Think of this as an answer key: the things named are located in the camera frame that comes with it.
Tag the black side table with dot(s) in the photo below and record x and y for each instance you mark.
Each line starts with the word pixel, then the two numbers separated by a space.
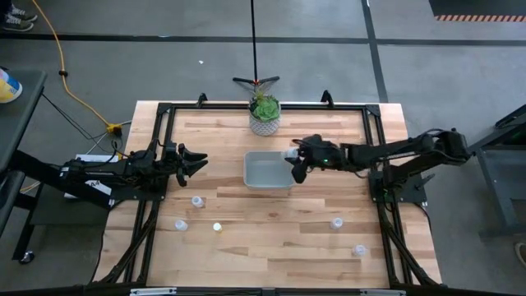
pixel 20 119

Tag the yellow pill bottle white cap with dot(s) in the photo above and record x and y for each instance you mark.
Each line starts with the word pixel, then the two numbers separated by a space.
pixel 217 227

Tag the person's shoes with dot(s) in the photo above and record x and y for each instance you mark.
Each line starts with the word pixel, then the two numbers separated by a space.
pixel 16 18

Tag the silver metal bracket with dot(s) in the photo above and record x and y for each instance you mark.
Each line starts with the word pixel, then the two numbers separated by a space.
pixel 153 291

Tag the green succulent in patterned pot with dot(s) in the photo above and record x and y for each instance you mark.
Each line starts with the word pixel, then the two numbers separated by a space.
pixel 265 112

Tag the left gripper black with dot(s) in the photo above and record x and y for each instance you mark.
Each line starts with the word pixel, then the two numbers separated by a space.
pixel 172 158

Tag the yellow and blue object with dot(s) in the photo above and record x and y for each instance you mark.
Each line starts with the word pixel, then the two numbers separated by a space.
pixel 8 88

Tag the yellow power plug block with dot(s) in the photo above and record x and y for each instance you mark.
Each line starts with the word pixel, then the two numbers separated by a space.
pixel 115 129

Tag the black aluminium table frame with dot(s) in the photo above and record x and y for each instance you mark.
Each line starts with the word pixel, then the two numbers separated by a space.
pixel 205 107

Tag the black rolling cart base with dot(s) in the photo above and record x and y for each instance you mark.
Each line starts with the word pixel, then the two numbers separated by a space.
pixel 43 172

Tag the white paper sheet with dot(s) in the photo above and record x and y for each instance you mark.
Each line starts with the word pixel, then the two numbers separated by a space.
pixel 96 158

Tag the orange black hazard tape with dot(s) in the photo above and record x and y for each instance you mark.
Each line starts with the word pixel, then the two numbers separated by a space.
pixel 481 18

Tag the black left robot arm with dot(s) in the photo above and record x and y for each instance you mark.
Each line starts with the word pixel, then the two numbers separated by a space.
pixel 123 169

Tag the grey metal cart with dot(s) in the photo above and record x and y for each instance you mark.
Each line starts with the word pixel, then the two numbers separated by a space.
pixel 493 164

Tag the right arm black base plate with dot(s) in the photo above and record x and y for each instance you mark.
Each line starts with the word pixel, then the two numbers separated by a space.
pixel 411 193

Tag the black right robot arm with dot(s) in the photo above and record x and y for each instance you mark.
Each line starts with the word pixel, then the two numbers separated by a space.
pixel 402 150

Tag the grey plastic basket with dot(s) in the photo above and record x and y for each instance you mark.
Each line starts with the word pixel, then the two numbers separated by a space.
pixel 267 170

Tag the black tripod stand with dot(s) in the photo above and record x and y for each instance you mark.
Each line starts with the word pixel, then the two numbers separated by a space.
pixel 254 41

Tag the clear pill bottle white cap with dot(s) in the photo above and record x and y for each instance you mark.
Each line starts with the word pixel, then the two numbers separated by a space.
pixel 197 201
pixel 181 225
pixel 336 223
pixel 359 250
pixel 289 154

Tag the black floor mat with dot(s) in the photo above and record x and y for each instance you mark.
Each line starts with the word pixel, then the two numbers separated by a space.
pixel 476 7

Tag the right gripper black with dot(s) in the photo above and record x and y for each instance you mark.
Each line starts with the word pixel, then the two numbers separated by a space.
pixel 324 155

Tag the white A4 label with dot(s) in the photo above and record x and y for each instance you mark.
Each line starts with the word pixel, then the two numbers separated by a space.
pixel 98 187

